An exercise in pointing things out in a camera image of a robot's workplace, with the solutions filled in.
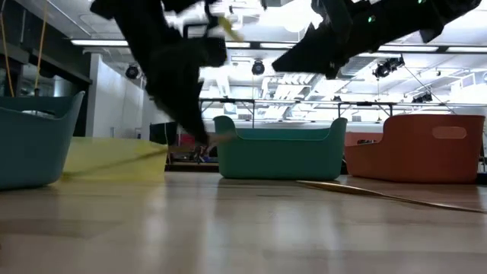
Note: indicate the red black equipment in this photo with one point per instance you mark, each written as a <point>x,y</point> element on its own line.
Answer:
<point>190,146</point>

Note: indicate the orange plastic bin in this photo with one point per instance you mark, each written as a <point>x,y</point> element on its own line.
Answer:
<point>418,160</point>

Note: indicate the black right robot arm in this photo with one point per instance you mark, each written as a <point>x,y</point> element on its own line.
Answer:
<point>411,19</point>

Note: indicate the black ceiling spotlight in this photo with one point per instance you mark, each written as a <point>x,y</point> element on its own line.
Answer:
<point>132,71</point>
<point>258,67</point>
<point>388,67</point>
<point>422,97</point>

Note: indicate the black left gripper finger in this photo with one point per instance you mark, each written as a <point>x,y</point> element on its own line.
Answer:
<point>163,99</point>
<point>194,118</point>

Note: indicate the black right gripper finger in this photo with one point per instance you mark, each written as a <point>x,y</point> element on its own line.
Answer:
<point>304,53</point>

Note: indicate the grey desk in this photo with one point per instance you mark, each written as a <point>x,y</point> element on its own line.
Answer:
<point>57,66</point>

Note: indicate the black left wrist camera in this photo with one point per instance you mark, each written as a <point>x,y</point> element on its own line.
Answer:
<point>216,51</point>

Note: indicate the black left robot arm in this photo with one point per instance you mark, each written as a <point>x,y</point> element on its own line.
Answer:
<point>129,19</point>

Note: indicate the white cabinet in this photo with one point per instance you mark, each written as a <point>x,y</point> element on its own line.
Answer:
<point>114,99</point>

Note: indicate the yellow plastic bin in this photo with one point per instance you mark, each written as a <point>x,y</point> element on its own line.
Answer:
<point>121,160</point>

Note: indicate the black tripod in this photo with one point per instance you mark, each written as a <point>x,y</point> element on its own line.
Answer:
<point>483,160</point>

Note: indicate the blue plastic bin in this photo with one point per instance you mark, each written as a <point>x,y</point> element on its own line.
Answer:
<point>34,152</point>

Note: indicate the black monitor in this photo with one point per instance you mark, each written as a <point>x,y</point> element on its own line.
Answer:
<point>163,133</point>

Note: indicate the yellow label tag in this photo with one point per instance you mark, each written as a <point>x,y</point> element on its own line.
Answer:
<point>229,28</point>

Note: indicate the green plastic bin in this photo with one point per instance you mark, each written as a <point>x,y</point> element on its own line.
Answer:
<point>281,160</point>

